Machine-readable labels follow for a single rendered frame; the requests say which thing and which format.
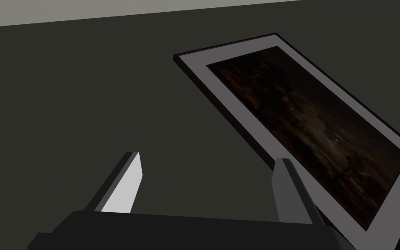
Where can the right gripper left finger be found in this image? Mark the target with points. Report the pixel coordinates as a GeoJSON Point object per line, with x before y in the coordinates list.
{"type": "Point", "coordinates": [122, 191]}

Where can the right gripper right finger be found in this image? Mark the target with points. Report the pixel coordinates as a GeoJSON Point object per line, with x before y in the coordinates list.
{"type": "Point", "coordinates": [290, 194]}

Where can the dark framed wall picture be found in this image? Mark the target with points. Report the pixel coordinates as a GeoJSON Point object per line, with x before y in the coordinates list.
{"type": "Point", "coordinates": [307, 121]}

